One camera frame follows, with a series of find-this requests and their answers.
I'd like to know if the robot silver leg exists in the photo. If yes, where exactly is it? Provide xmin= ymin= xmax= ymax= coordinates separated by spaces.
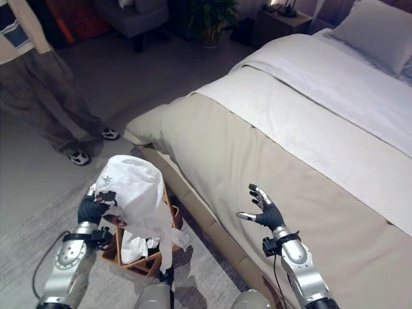
xmin=137 ymin=269 xmax=176 ymax=309
xmin=230 ymin=288 xmax=274 ymax=309

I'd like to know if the robot right silver leg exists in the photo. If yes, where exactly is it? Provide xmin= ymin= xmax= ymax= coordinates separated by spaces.
xmin=230 ymin=288 xmax=274 ymax=309

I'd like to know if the robot left silver leg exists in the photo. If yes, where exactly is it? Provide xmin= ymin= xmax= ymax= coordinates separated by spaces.
xmin=137 ymin=269 xmax=176 ymax=309

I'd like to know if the person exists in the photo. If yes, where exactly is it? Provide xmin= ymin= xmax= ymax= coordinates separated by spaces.
xmin=0 ymin=0 xmax=120 ymax=167

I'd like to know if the white garment with star print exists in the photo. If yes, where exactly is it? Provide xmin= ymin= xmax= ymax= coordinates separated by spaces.
xmin=95 ymin=154 xmax=190 ymax=274

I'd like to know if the grey armchair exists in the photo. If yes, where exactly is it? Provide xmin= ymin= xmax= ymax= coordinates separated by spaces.
xmin=96 ymin=0 xmax=171 ymax=54

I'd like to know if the potted green plant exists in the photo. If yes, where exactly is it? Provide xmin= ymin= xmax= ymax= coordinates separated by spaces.
xmin=186 ymin=0 xmax=241 ymax=49

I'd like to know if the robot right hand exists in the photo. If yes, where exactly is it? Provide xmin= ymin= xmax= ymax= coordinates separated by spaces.
xmin=236 ymin=183 xmax=286 ymax=232

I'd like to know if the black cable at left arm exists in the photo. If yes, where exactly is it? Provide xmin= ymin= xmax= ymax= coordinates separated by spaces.
xmin=31 ymin=230 xmax=70 ymax=299

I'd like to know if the woven wooden laundry basket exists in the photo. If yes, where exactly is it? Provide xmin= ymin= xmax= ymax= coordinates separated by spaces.
xmin=100 ymin=189 xmax=183 ymax=277

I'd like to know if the white quilted blanket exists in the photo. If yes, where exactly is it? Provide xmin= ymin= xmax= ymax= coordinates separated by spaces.
xmin=189 ymin=28 xmax=412 ymax=238

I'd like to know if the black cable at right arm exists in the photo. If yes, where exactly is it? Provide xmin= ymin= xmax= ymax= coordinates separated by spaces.
xmin=272 ymin=252 xmax=288 ymax=309

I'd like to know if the orange box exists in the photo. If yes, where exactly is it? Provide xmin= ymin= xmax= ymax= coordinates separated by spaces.
xmin=44 ymin=0 xmax=112 ymax=43

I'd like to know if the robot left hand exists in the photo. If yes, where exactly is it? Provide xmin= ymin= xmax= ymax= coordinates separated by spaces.
xmin=78 ymin=186 xmax=117 ymax=225

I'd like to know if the wooden nightstand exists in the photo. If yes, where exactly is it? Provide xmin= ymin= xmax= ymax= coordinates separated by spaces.
xmin=252 ymin=6 xmax=314 ymax=49

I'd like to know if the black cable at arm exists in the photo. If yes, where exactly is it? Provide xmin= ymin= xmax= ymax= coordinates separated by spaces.
xmin=272 ymin=252 xmax=288 ymax=309
xmin=31 ymin=230 xmax=70 ymax=299

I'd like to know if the bed with beige cover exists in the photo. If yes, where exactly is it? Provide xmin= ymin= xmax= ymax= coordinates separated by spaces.
xmin=124 ymin=0 xmax=412 ymax=309

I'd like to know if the black lamp base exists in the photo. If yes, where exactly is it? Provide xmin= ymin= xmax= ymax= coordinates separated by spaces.
xmin=277 ymin=0 xmax=297 ymax=19

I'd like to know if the white cloth in basket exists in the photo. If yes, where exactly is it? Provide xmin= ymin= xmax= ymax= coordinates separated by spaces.
xmin=120 ymin=229 xmax=149 ymax=264

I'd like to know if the white pillow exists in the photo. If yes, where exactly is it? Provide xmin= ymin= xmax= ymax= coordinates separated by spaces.
xmin=328 ymin=0 xmax=412 ymax=75

